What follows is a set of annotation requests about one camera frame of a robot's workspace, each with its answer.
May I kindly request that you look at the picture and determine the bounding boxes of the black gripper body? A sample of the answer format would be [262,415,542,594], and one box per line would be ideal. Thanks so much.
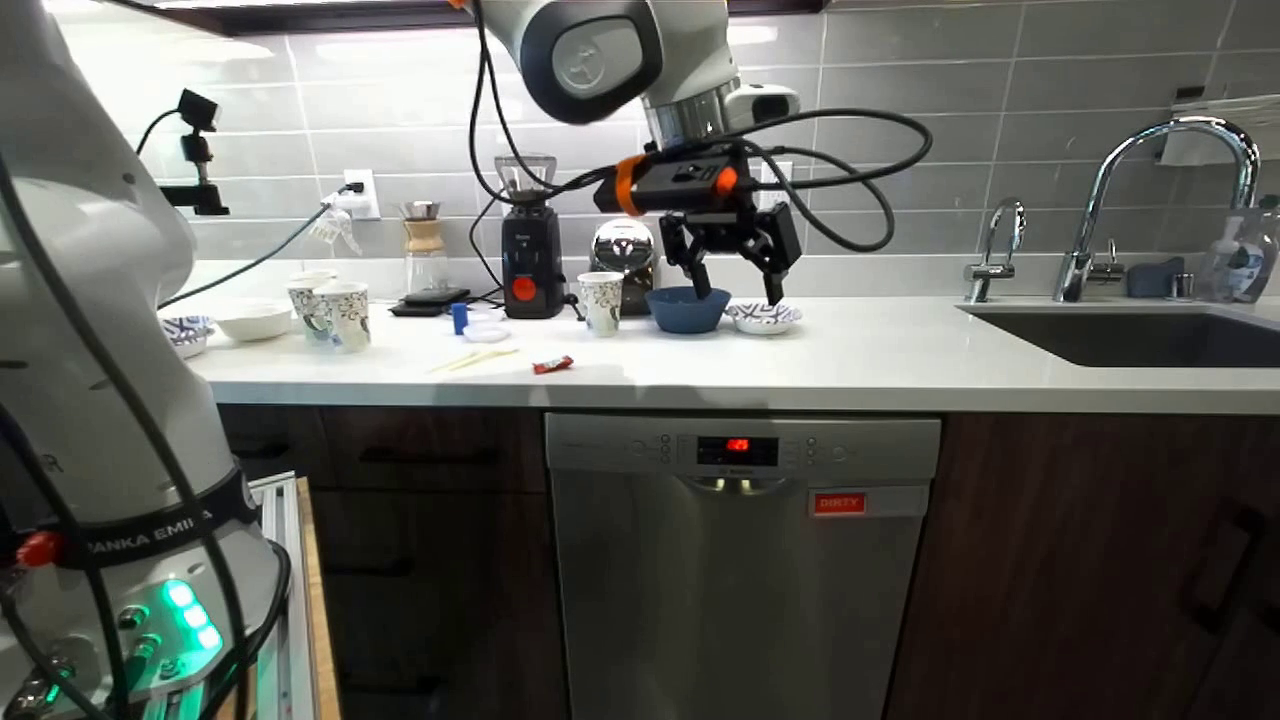
[656,195,809,272]

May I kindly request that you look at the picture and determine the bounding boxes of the stainless steel dishwasher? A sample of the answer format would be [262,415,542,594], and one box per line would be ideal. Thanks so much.
[539,407,945,720]

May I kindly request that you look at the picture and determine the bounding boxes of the blue bowl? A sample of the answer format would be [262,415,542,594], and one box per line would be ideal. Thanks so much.
[644,285,735,335]

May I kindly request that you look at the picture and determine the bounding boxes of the glass coffee bean jar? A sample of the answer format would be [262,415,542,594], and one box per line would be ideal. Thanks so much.
[588,211,665,318]

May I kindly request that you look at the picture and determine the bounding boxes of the black coffee grinder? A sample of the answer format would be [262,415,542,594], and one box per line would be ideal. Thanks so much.
[493,153,567,325]

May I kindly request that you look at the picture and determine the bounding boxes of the small chrome faucet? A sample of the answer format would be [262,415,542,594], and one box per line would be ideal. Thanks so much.
[959,195,1033,307]

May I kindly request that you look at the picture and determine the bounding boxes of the cream plastic spoon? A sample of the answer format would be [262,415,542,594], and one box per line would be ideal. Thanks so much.
[421,349,505,378]
[445,340,521,370]

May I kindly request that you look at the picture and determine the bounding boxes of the black kitchen scale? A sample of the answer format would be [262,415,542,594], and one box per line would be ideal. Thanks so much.
[388,285,474,318]

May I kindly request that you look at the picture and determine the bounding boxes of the glass pour-over coffee maker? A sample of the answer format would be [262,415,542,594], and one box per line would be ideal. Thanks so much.
[400,195,451,305]

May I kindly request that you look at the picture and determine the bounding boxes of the tall chrome faucet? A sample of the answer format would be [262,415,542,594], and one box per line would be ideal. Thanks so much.
[1057,112,1267,307]

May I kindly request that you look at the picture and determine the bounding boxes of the kitchen sink basin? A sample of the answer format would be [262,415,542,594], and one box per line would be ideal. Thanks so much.
[959,295,1280,370]

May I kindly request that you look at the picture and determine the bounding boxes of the dark sponge holder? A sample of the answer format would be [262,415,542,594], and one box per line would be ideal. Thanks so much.
[1123,256,1187,305]

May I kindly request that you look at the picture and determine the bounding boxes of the dark wood drawer cabinet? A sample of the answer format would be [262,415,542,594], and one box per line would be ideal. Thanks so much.
[215,402,567,720]

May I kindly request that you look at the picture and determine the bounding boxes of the dark wood cabinet door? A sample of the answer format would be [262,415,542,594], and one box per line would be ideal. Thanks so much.
[884,407,1280,720]

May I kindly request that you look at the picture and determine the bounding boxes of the white shallow bowl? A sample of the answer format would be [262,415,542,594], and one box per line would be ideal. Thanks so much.
[213,301,298,349]

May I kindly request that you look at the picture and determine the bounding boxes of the dark overhead cabinet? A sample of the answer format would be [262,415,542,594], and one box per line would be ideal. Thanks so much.
[107,0,833,41]

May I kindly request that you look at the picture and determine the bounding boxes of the pale bluish container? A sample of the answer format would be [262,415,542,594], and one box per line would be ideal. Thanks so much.
[1196,195,1280,307]

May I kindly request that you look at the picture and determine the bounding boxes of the wooden robot cart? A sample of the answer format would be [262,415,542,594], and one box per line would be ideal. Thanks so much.
[247,468,344,720]

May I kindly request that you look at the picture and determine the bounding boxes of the white robot body foreground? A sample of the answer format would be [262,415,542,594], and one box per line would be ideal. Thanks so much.
[0,156,294,720]

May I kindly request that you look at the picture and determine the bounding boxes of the orange black wrist mount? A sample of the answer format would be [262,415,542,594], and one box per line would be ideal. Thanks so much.
[588,148,754,221]

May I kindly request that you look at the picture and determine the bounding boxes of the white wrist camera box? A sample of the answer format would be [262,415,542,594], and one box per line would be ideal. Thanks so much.
[725,78,803,130]

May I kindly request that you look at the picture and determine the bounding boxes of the black robot arm cables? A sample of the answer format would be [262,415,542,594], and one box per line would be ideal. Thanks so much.
[460,0,940,261]

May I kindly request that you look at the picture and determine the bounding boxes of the black grinder power cable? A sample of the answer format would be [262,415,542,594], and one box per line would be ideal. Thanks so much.
[463,182,521,305]

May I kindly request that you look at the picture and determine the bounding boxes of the white wall power outlet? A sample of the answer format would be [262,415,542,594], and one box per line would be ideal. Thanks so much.
[337,162,384,224]

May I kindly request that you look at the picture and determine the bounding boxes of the thin grey cable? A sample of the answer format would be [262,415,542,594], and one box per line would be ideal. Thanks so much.
[163,195,355,313]

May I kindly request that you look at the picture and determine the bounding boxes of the black camera on stand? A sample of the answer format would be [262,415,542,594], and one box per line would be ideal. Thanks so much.
[134,83,236,221]

